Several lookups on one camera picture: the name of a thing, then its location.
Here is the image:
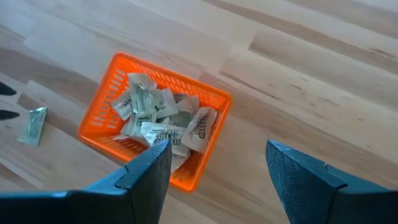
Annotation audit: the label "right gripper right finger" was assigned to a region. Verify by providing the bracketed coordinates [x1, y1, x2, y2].
[266, 139, 398, 224]

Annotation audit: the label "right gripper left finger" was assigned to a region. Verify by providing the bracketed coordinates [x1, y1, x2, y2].
[0, 139, 172, 224]

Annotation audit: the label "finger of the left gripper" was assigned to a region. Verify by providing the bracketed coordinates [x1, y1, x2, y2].
[0, 81, 17, 96]
[0, 110, 21, 121]

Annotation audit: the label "dollar bills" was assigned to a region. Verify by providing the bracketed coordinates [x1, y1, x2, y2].
[180, 106, 218, 154]

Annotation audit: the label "orange plastic mesh basket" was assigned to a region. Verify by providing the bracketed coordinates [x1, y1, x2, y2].
[76, 51, 233, 194]

